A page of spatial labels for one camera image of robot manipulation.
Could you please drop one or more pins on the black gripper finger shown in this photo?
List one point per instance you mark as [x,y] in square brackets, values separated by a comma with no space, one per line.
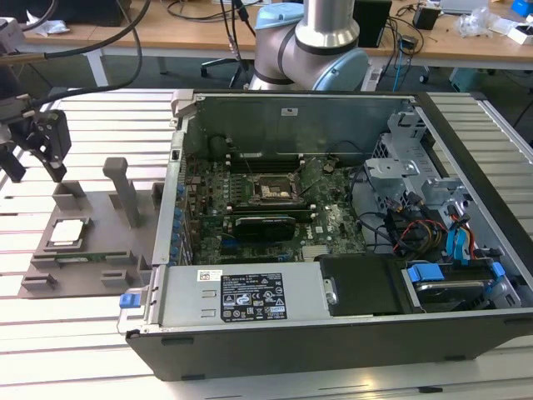
[9,162]
[52,133]

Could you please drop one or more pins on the silver CPU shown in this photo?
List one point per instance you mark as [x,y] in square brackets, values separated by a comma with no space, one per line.
[66,231]

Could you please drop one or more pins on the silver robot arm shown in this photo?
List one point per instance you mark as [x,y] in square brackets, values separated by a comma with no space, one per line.
[325,25]

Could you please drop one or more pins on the CPU socket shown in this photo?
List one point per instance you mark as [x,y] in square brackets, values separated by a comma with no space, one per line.
[270,189]

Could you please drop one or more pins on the crumpled white paper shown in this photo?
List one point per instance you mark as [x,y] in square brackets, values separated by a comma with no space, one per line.
[46,26]

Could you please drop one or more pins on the wooden desk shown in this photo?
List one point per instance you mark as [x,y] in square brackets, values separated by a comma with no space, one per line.
[83,35]
[458,48]

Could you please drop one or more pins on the black monitor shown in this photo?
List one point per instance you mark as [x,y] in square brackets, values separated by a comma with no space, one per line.
[96,10]

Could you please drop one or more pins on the brown parts rack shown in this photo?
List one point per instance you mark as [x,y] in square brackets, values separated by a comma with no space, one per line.
[104,241]

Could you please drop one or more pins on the grey case latch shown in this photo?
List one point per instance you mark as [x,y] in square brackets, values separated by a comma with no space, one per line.
[183,104]

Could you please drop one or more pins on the black chair base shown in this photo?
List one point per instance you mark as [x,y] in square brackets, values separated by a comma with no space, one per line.
[225,62]

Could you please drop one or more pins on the grey power supply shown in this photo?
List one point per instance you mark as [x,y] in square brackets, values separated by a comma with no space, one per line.
[183,291]

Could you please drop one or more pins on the blue expansion slot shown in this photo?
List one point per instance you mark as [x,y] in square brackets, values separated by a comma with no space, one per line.
[229,243]

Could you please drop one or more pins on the black graphics card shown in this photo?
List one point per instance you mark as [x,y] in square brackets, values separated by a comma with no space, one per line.
[264,229]

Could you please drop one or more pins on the coin cell battery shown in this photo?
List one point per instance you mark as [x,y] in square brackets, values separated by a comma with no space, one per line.
[329,167]

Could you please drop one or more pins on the small silver heatsink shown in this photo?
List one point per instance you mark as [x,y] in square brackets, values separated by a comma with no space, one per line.
[314,253]

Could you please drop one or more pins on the green motherboard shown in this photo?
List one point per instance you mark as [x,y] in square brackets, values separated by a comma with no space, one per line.
[333,208]

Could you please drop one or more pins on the white power strip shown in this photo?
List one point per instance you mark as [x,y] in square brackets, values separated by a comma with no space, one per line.
[374,80]

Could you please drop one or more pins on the metal drive cage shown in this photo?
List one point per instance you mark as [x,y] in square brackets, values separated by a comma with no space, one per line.
[389,166]

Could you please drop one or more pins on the black speaker box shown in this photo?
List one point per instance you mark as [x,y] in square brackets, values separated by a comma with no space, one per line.
[375,25]

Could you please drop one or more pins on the black plastic shroud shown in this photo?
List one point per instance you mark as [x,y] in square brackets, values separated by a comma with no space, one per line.
[358,285]

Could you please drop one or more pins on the black PC case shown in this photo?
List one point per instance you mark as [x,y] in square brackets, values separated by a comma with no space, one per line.
[333,350]

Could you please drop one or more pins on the black power adapter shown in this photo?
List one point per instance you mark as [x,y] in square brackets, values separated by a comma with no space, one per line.
[409,43]

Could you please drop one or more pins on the black chair caster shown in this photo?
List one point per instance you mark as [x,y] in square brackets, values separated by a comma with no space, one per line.
[424,78]

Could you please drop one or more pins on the small black box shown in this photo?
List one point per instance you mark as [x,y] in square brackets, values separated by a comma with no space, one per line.
[425,17]

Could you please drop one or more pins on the blue disk carrier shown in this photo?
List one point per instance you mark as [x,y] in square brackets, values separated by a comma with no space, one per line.
[424,275]

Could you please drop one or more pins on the teal box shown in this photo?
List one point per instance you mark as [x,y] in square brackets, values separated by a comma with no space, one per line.
[464,79]

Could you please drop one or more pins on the silver laptop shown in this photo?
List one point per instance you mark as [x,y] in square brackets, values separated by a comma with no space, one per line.
[462,5]

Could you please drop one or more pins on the silver hard disk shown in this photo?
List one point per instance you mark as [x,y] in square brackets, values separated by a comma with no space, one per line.
[451,293]

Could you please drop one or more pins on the clear plastic bags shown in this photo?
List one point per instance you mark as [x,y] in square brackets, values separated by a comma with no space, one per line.
[474,23]

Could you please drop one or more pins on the blue box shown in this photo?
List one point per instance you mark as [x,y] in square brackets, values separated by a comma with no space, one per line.
[522,8]

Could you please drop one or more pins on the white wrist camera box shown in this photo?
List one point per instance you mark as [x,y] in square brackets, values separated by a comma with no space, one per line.
[10,35]

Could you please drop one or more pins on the metal drive bracket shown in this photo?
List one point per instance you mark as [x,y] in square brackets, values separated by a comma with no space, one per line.
[443,189]

